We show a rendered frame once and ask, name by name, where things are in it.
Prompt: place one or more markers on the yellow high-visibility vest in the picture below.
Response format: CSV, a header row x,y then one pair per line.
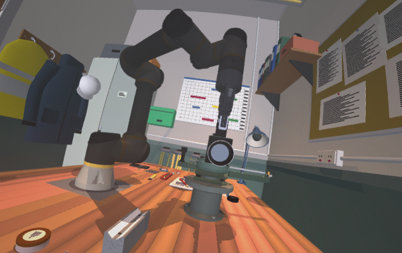
x,y
9,80

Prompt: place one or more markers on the brown and white round tin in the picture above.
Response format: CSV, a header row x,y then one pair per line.
x,y
32,239

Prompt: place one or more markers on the blue desk lamp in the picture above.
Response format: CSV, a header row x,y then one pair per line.
x,y
256,138

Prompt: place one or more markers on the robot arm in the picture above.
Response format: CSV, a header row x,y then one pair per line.
x,y
141,105

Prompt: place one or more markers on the white wall socket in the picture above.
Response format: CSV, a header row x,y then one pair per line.
x,y
330,157

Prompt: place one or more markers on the navy blue jacket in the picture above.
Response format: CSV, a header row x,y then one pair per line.
x,y
55,102

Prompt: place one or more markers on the green wall box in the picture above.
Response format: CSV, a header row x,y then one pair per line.
x,y
161,117

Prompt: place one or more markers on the white wall planner chart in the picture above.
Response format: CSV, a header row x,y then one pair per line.
x,y
201,105

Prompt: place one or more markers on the white notebook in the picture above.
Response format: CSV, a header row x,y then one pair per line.
x,y
180,183

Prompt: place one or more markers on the brown coat hook board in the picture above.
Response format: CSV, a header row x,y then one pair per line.
x,y
35,39

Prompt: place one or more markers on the white safety helmet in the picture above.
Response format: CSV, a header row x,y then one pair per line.
x,y
88,86

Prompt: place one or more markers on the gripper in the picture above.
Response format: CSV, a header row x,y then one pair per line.
x,y
227,102

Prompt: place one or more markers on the grey-green levelling base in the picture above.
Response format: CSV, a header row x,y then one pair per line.
x,y
211,174

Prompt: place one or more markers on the grey metal cabinet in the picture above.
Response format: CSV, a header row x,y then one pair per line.
x,y
107,105

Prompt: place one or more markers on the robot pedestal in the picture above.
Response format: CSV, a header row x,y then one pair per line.
x,y
94,177

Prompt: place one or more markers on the black flat tool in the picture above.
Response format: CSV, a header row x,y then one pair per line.
x,y
139,166

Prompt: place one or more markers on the black level body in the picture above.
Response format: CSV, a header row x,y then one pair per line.
x,y
220,152

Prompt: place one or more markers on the grey flat floor sheet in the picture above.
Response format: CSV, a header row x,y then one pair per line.
x,y
116,191

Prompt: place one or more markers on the brown wall shelf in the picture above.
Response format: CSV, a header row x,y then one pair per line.
x,y
285,72

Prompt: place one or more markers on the grey open box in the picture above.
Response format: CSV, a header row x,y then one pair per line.
x,y
125,232

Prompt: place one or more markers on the row of blue green books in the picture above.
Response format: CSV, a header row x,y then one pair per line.
x,y
269,65

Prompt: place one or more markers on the grey round pillar stand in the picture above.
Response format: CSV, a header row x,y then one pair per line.
x,y
205,204

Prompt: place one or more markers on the orange box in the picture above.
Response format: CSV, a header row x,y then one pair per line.
x,y
301,45

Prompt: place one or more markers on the black upright knob post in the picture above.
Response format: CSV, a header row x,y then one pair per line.
x,y
183,154

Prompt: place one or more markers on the grey wall conduit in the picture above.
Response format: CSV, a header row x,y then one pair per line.
x,y
384,160

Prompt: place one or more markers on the yellow notice board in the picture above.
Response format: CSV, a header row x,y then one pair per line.
x,y
373,70

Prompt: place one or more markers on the black round cap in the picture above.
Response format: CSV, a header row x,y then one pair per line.
x,y
233,199

